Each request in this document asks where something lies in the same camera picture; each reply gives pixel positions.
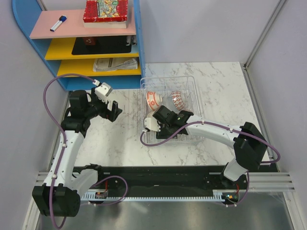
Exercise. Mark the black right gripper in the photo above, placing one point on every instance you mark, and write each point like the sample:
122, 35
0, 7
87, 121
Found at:
163, 134

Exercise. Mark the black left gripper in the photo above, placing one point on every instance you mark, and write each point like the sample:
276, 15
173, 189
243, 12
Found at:
107, 114

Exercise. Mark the blue triangle pattern bowl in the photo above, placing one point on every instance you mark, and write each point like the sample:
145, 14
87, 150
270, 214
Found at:
178, 100

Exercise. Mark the orange floral bowl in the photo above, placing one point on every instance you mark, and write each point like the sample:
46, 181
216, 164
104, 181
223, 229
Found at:
154, 100

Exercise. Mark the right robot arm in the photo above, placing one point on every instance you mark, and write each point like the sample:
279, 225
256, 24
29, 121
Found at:
246, 140

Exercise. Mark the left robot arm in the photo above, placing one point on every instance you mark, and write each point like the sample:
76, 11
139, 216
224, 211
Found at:
60, 194

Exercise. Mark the folded newspaper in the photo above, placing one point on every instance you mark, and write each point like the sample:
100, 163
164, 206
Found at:
113, 64

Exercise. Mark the blue shelf unit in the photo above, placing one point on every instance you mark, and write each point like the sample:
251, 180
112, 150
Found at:
68, 58

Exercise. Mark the dark red box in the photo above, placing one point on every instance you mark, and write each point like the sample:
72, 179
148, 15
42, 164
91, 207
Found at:
89, 41

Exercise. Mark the red patterned book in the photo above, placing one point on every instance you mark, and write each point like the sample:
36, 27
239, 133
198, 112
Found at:
106, 14

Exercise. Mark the blue white marker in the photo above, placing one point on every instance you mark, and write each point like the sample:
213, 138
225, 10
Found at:
62, 19

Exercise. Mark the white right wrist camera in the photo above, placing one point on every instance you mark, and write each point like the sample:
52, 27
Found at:
151, 123

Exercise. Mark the white wire dish rack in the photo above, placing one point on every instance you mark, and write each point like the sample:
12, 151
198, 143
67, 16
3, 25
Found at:
164, 87

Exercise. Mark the white slotted cable duct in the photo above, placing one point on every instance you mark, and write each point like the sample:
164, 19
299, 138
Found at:
95, 196

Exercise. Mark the aluminium frame post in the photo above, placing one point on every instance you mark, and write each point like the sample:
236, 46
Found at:
268, 26

